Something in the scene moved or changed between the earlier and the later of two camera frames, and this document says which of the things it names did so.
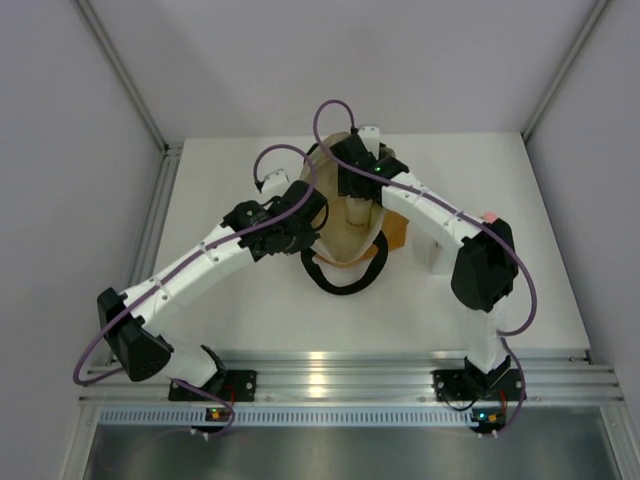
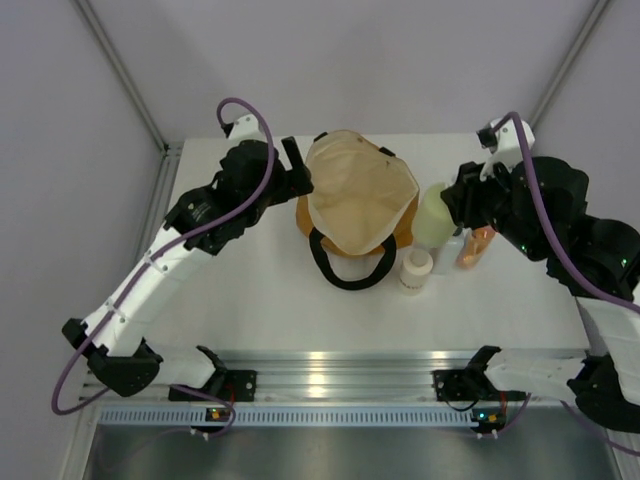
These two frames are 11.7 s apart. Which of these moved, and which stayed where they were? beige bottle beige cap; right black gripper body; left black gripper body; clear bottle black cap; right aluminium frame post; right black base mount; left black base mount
Moved: right black gripper body; beige bottle beige cap; left black gripper body
Stayed: clear bottle black cap; left black base mount; right aluminium frame post; right black base mount
